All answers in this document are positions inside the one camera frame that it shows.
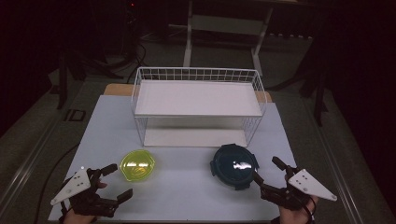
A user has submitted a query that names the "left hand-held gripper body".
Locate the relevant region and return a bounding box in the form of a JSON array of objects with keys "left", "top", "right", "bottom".
[{"left": 50, "top": 166, "right": 121, "bottom": 218}]

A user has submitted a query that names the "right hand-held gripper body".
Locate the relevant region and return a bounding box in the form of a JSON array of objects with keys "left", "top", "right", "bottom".
[{"left": 261, "top": 166, "right": 338, "bottom": 211}]

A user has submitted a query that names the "dark blue lidded glass container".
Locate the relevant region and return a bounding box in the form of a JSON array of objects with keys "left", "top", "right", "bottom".
[{"left": 209, "top": 143, "right": 260, "bottom": 191}]

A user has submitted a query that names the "yellow-green translucent container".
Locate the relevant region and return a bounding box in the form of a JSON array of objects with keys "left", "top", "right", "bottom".
[{"left": 120, "top": 148, "right": 156, "bottom": 183}]

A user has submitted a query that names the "white wire shelf rack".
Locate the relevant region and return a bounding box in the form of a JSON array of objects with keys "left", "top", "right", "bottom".
[{"left": 131, "top": 66, "right": 268, "bottom": 148}]

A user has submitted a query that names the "person's left hand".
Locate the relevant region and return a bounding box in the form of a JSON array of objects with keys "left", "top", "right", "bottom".
[{"left": 64, "top": 181, "right": 108, "bottom": 224}]

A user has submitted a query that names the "person's right hand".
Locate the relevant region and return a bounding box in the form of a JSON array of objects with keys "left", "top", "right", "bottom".
[{"left": 278, "top": 195, "right": 319, "bottom": 224}]

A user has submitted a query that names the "light blue table mat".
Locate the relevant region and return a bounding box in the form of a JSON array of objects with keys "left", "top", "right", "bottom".
[{"left": 48, "top": 94, "right": 315, "bottom": 222}]

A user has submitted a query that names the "black floor socket box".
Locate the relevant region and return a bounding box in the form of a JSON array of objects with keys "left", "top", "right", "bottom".
[{"left": 64, "top": 108, "right": 87, "bottom": 122}]

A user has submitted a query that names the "black metal stand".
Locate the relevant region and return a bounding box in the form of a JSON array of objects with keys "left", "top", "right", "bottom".
[
  {"left": 298, "top": 46, "right": 330, "bottom": 127},
  {"left": 55, "top": 46, "right": 87, "bottom": 110}
]

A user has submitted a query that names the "right hand-held gripper cable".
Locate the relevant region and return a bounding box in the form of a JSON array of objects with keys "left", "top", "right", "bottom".
[{"left": 303, "top": 197, "right": 317, "bottom": 223}]

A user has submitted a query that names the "hand-held gripper cable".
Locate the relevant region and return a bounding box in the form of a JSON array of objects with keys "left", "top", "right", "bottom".
[
  {"left": 303, "top": 197, "right": 317, "bottom": 223},
  {"left": 59, "top": 201, "right": 69, "bottom": 223}
]

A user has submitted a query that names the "black floor cable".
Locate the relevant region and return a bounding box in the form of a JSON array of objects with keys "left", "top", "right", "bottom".
[{"left": 33, "top": 142, "right": 80, "bottom": 224}]

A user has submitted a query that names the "left hand-held gripper cable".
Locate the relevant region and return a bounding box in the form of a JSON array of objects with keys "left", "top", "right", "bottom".
[{"left": 59, "top": 201, "right": 69, "bottom": 223}]

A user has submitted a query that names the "bundle of black cables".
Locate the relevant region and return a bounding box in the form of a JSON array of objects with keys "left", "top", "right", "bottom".
[{"left": 102, "top": 41, "right": 148, "bottom": 83}]

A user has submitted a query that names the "white metal desk frame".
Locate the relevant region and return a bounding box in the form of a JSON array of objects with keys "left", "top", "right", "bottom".
[{"left": 182, "top": 0, "right": 275, "bottom": 77}]

